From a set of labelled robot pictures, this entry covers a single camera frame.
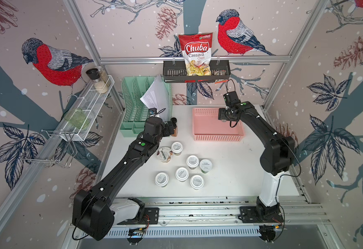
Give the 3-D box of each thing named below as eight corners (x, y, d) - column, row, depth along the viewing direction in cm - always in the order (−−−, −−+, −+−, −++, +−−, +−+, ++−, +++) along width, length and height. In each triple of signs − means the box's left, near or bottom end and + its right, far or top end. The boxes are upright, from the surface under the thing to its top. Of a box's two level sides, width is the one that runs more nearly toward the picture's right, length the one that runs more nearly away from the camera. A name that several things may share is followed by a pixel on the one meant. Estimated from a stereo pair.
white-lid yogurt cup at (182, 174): (175, 182, 84) (175, 178, 80) (176, 171, 88) (175, 167, 84) (188, 182, 84) (189, 178, 80) (188, 171, 88) (188, 167, 84)
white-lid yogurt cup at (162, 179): (155, 187, 82) (154, 184, 78) (157, 176, 86) (155, 172, 82) (168, 187, 82) (167, 184, 78) (169, 175, 86) (168, 172, 82)
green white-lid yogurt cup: (199, 173, 88) (200, 169, 84) (199, 163, 92) (199, 159, 88) (211, 172, 88) (212, 169, 84) (210, 163, 92) (211, 158, 88)
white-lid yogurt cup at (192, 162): (186, 170, 90) (186, 165, 84) (186, 160, 94) (186, 155, 88) (198, 170, 90) (199, 165, 84) (198, 160, 94) (199, 155, 88)
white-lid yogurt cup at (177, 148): (171, 156, 96) (170, 151, 90) (172, 147, 100) (171, 141, 95) (182, 156, 96) (182, 151, 90) (182, 147, 100) (182, 141, 95)
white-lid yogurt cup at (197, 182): (190, 191, 82) (190, 187, 77) (190, 179, 86) (190, 175, 81) (203, 191, 82) (204, 187, 77) (202, 179, 86) (203, 175, 81)
